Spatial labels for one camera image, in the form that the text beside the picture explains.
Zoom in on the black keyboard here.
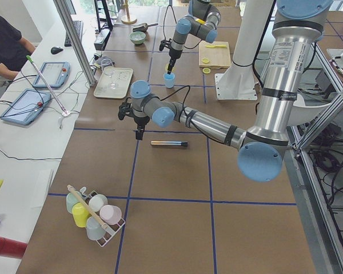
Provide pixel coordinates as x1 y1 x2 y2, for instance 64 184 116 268
64 20 84 48

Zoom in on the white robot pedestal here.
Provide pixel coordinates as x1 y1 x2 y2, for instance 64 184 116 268
215 0 275 100

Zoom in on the grey-blue upturned cup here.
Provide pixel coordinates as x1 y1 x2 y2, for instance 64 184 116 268
86 216 106 241

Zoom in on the upper teach pendant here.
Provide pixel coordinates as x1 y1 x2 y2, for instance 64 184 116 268
40 62 70 89

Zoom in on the black computer mouse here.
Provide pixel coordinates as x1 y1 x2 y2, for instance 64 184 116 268
50 46 63 55

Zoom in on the metal ice scoop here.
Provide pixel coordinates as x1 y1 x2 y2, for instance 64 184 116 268
132 23 158 33

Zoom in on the yellow upturned cup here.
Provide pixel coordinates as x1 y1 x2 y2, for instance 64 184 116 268
71 203 90 228

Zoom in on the metal rod on desk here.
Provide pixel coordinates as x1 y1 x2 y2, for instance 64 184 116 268
26 55 71 117

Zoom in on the person in black shirt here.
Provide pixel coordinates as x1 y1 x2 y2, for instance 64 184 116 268
0 16 35 80

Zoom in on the wooden rack handle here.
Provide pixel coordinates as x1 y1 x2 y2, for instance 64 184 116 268
67 184 108 230

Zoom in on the teach pendant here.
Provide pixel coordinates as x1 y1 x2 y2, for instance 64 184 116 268
0 88 51 126
40 62 70 89

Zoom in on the white wire cup rack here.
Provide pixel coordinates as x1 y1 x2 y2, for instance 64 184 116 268
66 185 125 247

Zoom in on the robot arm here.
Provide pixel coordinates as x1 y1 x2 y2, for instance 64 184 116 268
159 0 221 74
118 1 333 182

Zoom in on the pale green upturned cup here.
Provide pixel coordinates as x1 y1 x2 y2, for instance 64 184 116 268
66 192 78 214

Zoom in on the white upturned cup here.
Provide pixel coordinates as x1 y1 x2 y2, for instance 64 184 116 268
89 194 108 212

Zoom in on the lower teach pendant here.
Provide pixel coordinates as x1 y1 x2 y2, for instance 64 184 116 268
0 88 51 126

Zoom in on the light blue cup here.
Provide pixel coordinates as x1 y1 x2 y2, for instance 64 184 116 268
163 72 176 88

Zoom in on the bamboo cutting board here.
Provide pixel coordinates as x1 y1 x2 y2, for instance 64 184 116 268
198 41 232 69

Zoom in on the wine glass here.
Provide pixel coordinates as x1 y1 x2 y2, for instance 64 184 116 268
101 58 117 89

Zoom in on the cream bear tray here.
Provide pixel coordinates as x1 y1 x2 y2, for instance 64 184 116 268
94 67 133 99

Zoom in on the metal muddler stick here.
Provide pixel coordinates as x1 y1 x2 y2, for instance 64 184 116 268
150 140 188 147

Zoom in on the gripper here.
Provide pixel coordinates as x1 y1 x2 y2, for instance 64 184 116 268
118 97 150 140
159 39 183 74

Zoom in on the yellow plastic knife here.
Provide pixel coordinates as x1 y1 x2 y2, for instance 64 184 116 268
204 45 227 49

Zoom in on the green bowl of ice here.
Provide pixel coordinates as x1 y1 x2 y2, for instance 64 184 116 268
129 31 146 45

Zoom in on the wooden mug tree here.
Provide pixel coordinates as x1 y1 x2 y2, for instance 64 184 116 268
121 0 137 25

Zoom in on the red bottle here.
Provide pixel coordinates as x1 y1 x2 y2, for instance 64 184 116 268
0 236 27 259

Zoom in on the white chair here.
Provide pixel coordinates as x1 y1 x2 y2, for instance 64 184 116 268
288 94 331 126

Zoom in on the aluminium frame post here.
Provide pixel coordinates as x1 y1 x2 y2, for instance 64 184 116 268
53 0 96 87

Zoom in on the pink upturned cup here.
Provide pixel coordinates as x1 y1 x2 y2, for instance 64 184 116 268
99 204 122 225

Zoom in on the black box on desk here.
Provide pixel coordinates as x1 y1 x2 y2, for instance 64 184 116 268
94 29 110 51

